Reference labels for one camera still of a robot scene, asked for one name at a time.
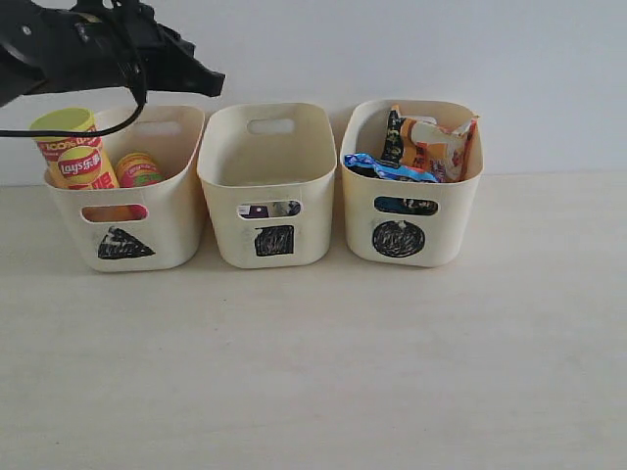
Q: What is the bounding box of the white blue milk carton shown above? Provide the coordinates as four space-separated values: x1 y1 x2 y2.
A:
237 201 301 219

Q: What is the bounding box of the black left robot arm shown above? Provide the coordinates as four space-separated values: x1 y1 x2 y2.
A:
1 1 163 106

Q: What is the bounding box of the cream bin with circle mark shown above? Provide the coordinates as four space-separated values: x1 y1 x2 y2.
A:
340 100 483 267

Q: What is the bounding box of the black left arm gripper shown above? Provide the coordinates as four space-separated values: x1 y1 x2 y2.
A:
28 1 225 97

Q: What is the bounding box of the cream bin with triangle mark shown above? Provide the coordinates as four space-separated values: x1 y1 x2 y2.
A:
44 106 208 272

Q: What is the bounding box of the purple juice carton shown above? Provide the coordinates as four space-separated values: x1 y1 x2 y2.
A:
246 205 269 218

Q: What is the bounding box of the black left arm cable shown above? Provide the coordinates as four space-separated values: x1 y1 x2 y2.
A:
0 0 149 139

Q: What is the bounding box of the blue instant noodle packet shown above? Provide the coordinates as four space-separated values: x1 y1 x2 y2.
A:
343 153 438 183

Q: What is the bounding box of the yellow chips can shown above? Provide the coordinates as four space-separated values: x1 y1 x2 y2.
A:
30 108 120 190

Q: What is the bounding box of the cream bin with square mark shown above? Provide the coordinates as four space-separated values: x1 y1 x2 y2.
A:
197 103 337 268

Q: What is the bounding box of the orange instant noodle packet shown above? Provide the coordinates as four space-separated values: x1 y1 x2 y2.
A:
379 105 478 183

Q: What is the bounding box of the pink chips can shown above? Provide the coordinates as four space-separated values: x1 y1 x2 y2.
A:
116 152 164 188

